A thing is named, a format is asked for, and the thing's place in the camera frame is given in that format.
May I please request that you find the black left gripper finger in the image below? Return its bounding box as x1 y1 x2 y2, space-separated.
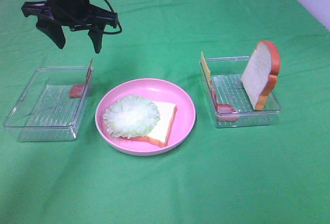
88 27 105 54
36 18 65 49

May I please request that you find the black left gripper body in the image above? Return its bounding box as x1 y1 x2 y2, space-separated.
21 1 119 31

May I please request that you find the toy bacon strip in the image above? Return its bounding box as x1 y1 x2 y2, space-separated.
209 80 238 122
69 59 93 98

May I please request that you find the toy lettuce leaf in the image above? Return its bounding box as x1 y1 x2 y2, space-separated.
103 94 160 138

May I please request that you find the yellow toy cheese slice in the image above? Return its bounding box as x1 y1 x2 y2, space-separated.
201 51 211 84

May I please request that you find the toy bread slice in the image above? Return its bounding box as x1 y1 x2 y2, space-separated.
241 40 281 111
123 101 177 147

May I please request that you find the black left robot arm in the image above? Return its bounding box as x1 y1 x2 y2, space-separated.
21 0 122 54

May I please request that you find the left clear plastic tray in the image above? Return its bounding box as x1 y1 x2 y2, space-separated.
4 66 93 142

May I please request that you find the clear plastic tray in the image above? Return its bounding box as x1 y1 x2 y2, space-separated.
200 56 281 128
4 66 93 142

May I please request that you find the pink round plate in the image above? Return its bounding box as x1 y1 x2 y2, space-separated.
95 78 196 156

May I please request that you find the right clear plastic tray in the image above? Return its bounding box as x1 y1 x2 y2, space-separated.
200 56 281 128

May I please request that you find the green tablecloth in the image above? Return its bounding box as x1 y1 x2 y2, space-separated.
1 0 329 223

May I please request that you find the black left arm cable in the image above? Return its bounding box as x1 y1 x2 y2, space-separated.
18 0 122 35

